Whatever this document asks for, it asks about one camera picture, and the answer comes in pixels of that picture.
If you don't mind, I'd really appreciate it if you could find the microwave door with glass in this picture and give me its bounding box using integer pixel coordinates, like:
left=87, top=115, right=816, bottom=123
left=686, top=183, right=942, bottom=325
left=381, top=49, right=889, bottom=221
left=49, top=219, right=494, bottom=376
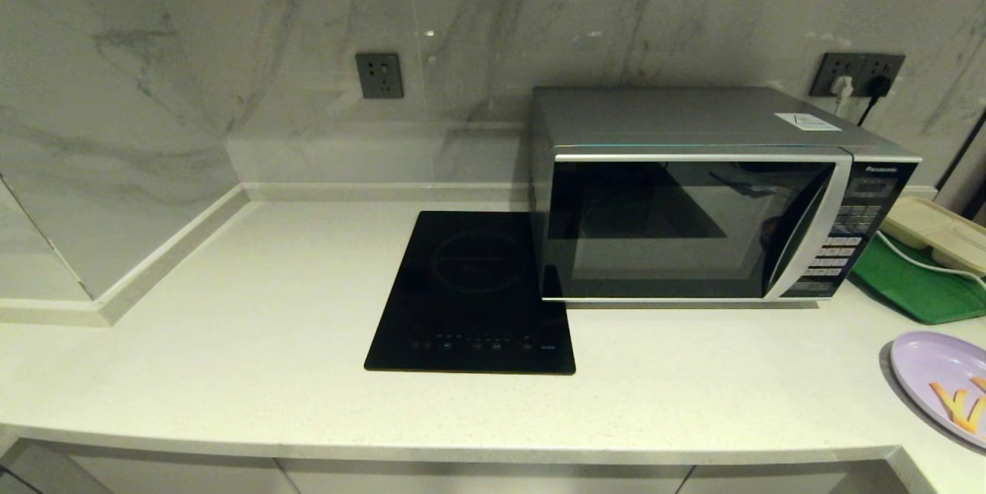
left=542, top=153, right=854, bottom=302

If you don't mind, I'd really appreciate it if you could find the purple plate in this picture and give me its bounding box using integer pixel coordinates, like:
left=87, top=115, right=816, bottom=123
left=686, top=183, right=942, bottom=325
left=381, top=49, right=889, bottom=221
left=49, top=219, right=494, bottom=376
left=890, top=331, right=986, bottom=450

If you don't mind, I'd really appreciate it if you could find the silver microwave oven body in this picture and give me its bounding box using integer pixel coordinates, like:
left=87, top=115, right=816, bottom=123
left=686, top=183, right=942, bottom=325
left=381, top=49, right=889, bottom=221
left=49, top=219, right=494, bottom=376
left=529, top=86, right=923, bottom=304

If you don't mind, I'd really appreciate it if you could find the black induction cooktop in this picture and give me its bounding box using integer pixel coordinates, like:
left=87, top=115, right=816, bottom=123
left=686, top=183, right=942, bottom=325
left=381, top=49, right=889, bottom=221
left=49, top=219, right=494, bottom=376
left=364, top=210, right=576, bottom=376

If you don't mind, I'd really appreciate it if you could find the white sticker label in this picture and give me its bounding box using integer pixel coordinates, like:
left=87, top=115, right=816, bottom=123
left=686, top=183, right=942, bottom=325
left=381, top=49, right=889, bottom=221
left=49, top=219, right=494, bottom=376
left=774, top=112, right=843, bottom=132

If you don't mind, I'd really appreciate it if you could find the green plastic tray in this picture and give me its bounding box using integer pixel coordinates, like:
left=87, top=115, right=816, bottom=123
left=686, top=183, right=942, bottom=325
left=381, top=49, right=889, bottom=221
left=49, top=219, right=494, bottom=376
left=850, top=234, right=986, bottom=325

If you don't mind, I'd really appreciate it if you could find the beige power strip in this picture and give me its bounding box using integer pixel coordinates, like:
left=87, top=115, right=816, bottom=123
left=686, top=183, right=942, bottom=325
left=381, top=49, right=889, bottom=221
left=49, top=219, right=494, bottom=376
left=880, top=196, right=986, bottom=277

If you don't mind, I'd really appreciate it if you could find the white cabinet corner panel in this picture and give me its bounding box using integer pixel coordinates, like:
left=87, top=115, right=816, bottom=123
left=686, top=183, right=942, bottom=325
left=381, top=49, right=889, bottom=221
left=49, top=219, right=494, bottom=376
left=0, top=442, right=116, bottom=494

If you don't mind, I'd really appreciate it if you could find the grey wall socket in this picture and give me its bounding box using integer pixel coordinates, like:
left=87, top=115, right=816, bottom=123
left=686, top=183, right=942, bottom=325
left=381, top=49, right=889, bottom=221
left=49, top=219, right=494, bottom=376
left=859, top=54, right=906, bottom=98
left=355, top=52, right=404, bottom=99
left=809, top=52, right=862, bottom=98

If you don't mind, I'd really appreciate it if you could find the black plug with cable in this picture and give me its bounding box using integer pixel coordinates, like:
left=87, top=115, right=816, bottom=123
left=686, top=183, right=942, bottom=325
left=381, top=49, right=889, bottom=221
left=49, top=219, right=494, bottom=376
left=857, top=76, right=894, bottom=127

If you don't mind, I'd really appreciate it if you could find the white power cable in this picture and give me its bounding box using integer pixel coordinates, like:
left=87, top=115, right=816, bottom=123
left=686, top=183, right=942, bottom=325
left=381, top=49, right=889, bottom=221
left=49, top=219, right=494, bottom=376
left=876, top=230, right=986, bottom=283

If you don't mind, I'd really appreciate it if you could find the dark metal frame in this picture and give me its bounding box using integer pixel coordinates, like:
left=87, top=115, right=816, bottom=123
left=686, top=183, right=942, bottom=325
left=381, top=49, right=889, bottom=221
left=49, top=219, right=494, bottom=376
left=936, top=110, right=986, bottom=223

